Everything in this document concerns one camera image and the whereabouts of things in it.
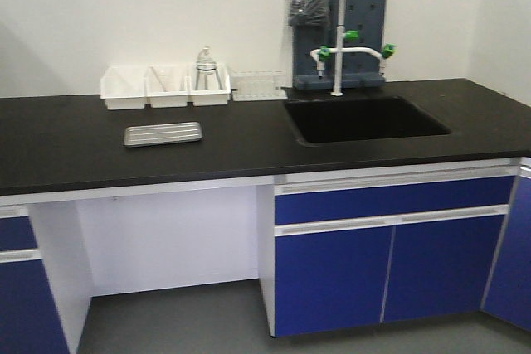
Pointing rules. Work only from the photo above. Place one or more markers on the black sink basin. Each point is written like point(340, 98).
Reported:
point(337, 121)

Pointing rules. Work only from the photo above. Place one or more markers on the blue far-left cabinet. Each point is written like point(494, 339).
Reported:
point(30, 322)

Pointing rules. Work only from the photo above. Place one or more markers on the white storage bin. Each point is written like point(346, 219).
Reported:
point(166, 87)
point(208, 97)
point(122, 87)

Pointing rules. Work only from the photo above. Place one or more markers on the blue drawer front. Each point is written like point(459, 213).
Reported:
point(392, 200)

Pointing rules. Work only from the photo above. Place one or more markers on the blue far-right cabinet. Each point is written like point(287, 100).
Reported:
point(508, 295)

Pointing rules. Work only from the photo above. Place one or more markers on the white test tube rack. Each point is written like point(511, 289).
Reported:
point(256, 86)

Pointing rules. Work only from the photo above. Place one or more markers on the white middle storage bin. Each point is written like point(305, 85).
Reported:
point(166, 87)

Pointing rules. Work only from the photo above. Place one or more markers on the grey pegboard drying rack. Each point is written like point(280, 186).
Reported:
point(305, 39)

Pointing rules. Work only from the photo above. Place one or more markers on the silver metal tray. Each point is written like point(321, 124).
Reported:
point(160, 134)

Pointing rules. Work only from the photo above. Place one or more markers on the white gooseneck lab faucet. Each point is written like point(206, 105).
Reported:
point(357, 58)

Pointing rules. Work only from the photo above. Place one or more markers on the blue left cabinet door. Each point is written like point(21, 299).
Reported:
point(330, 280)

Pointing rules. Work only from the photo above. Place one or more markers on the white right storage bin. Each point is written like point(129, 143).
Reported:
point(208, 97)

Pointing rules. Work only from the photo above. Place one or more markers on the blue cabinet door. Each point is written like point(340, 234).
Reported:
point(330, 280)
point(440, 267)

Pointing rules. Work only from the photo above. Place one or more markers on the blue right cabinet door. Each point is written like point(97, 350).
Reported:
point(440, 267)

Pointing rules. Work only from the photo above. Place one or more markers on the black wire tripod stand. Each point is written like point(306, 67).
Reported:
point(210, 80)

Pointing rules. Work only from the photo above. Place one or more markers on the white left storage bin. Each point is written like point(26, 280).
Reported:
point(122, 87)

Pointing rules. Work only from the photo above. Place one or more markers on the round-bottom glass flask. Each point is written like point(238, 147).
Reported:
point(205, 61)

